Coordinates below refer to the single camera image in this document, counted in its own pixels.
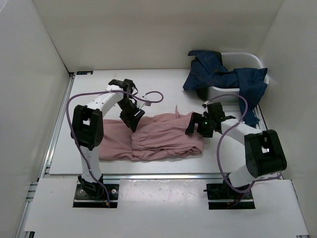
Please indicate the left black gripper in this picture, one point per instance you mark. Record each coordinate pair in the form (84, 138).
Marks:
(132, 121)

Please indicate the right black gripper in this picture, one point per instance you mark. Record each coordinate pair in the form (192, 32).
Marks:
(195, 118)

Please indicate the pink trousers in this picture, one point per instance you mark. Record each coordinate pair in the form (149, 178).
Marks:
(159, 137)

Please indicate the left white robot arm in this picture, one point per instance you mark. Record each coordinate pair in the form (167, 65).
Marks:
(88, 129)

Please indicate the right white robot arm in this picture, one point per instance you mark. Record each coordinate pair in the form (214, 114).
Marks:
(263, 151)

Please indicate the dark blue jeans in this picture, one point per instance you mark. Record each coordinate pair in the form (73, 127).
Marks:
(207, 70)

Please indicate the white plastic basket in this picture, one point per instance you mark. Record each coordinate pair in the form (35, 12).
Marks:
(245, 76)

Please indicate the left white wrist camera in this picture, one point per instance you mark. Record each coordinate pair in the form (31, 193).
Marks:
(142, 102)

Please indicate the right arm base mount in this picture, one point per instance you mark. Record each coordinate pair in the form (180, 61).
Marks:
(222, 197)

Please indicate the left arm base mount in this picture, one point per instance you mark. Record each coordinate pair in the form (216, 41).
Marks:
(111, 194)

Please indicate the aluminium left rail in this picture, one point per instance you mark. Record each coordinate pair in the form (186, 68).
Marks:
(53, 140)

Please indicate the aluminium front rail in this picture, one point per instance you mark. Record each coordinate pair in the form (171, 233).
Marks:
(116, 178)

